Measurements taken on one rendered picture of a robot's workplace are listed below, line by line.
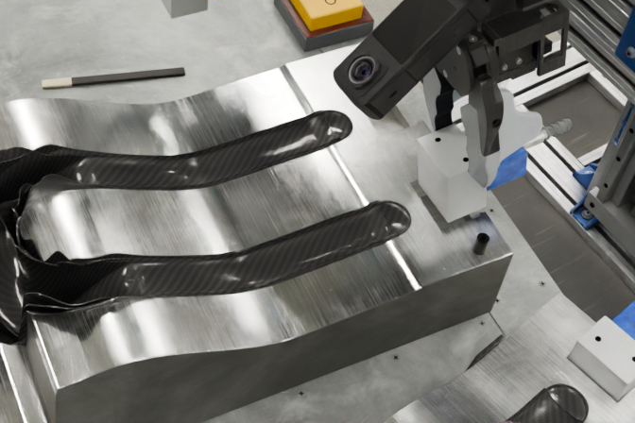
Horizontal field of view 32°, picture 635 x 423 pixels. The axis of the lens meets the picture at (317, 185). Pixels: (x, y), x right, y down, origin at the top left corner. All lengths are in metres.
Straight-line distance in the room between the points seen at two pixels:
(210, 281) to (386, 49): 0.23
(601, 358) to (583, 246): 0.93
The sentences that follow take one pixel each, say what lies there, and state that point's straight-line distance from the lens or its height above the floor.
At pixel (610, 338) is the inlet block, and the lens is 0.89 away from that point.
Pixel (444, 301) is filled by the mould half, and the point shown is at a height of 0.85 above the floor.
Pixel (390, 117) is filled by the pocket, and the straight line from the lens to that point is 1.00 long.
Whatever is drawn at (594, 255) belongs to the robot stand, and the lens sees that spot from 1.80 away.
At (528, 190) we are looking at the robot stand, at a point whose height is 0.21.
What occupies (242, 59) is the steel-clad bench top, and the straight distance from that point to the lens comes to 1.13.
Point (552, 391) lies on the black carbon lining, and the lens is 0.88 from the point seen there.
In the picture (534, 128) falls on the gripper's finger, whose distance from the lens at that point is 0.85.
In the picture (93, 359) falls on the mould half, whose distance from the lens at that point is 0.77.
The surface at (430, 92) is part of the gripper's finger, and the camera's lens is 0.87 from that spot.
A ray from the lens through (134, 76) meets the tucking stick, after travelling 1.11.
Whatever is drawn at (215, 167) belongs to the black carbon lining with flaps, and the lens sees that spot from 0.93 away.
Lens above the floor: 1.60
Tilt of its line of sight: 51 degrees down
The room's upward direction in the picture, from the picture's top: 8 degrees clockwise
